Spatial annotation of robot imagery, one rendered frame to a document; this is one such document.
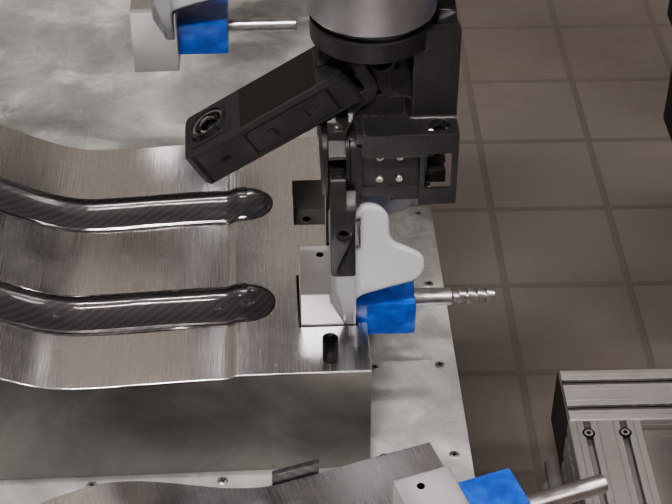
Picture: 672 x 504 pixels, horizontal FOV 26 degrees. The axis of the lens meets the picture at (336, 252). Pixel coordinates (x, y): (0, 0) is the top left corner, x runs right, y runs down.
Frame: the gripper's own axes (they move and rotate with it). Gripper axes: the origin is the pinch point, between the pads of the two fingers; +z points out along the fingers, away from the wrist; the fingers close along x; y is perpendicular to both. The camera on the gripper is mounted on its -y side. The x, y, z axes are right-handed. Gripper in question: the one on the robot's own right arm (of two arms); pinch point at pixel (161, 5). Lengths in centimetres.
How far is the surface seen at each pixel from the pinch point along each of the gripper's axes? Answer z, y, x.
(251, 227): 6.0, 6.8, -21.1
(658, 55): 95, 85, 141
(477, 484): 8.1, 20.2, -44.0
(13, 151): 4.6, -10.8, -12.8
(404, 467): 9.5, 16.1, -41.2
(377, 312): 5.3, 15.0, -31.3
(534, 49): 95, 60, 144
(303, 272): 3.3, 10.2, -29.4
